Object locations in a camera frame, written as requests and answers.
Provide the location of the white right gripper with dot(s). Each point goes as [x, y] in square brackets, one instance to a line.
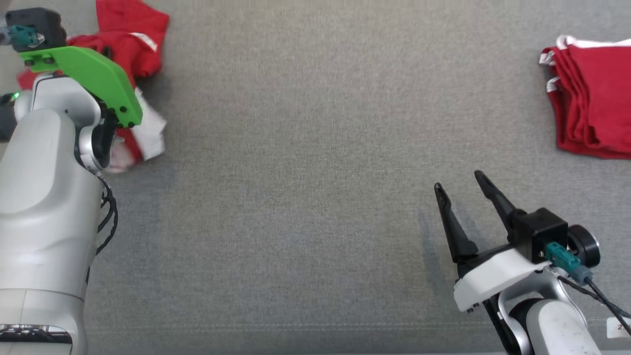
[493, 276]

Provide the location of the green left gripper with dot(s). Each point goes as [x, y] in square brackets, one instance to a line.
[98, 74]

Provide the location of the red and white shirt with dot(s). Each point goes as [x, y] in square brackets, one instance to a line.
[130, 29]

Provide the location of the red shorts with number print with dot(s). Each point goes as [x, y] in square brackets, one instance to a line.
[596, 98]

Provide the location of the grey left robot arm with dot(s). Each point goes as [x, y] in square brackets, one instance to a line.
[44, 207]

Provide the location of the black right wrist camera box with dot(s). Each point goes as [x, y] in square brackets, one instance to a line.
[540, 231]

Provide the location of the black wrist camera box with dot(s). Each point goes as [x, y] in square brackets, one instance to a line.
[540, 231]
[37, 19]

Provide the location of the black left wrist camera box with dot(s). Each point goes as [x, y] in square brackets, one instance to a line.
[37, 19]

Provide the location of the teal left camera connector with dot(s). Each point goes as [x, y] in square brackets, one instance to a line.
[22, 34]

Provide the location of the teal camera connector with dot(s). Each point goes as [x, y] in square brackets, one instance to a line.
[22, 34]
[564, 259]

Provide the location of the teal right camera connector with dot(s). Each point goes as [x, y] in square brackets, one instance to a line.
[564, 259]

